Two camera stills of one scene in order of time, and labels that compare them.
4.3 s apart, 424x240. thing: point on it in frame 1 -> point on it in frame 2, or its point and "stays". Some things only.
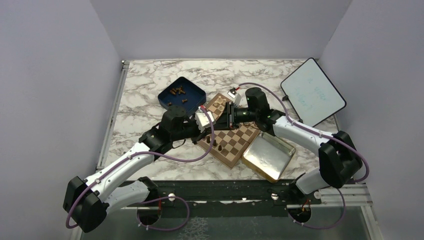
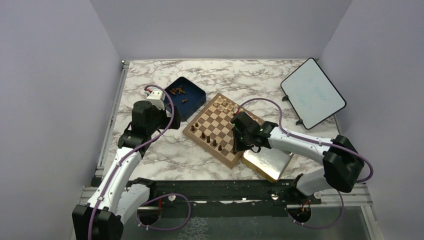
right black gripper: [229, 116] -> [237, 146]
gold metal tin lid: [268, 156] stays
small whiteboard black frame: [313, 95] stays
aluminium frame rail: [99, 164] stays
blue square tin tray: [182, 93] stays
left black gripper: [207, 132] -> [176, 119]
